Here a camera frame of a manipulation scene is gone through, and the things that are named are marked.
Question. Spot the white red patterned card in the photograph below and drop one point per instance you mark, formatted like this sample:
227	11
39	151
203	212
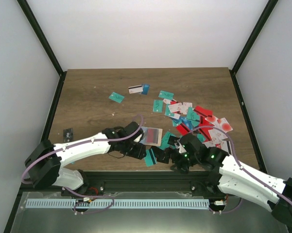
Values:
220	123

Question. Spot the white card magnetic stripe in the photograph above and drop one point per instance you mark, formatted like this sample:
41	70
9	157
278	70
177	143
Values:
135	89

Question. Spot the teal VIP card centre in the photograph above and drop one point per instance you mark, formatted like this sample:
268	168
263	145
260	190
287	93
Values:
164	141

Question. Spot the beige leather card holder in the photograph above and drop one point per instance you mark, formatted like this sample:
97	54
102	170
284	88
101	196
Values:
159	139

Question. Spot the teal vip card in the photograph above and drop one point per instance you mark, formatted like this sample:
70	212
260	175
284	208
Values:
166	95
164	141

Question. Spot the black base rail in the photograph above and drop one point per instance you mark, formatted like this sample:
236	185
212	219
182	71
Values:
195	183

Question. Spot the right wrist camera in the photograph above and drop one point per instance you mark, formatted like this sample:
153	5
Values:
181	149

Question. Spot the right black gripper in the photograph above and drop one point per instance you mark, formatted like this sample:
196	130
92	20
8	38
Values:
181	169

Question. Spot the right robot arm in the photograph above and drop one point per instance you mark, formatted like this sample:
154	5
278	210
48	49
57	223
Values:
230	176

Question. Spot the teal card far left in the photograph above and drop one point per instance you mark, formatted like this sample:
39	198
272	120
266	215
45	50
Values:
116	97

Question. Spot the teal card upright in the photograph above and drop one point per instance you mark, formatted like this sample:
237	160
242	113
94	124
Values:
158	106

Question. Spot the teal VIP card top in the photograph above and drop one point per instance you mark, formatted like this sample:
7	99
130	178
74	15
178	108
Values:
166	95

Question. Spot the red card magnetic stripe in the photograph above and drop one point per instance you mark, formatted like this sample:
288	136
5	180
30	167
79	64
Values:
182	129

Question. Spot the black card front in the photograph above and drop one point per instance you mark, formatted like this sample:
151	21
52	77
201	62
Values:
68	135

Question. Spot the light blue slotted strip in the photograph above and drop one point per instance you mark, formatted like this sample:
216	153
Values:
120	204

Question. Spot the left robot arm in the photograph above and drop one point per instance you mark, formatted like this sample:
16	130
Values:
46	165

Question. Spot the blue card top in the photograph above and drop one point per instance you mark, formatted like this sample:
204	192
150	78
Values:
145	89

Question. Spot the black striped card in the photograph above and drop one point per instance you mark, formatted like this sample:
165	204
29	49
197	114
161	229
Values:
162	156

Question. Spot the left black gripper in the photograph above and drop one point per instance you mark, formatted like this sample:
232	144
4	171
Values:
139	153

